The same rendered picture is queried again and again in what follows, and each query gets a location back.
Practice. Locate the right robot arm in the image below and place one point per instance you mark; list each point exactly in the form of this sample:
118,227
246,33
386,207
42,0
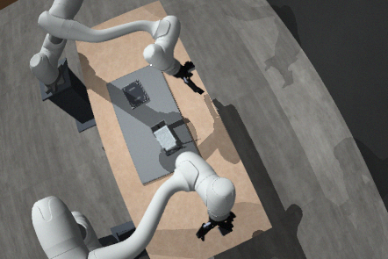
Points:
58,232

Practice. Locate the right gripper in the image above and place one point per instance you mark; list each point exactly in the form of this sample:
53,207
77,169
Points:
205,228

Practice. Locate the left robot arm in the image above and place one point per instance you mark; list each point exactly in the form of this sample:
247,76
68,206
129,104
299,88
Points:
60,24

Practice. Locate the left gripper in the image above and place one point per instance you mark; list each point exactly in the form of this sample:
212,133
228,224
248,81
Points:
181,74

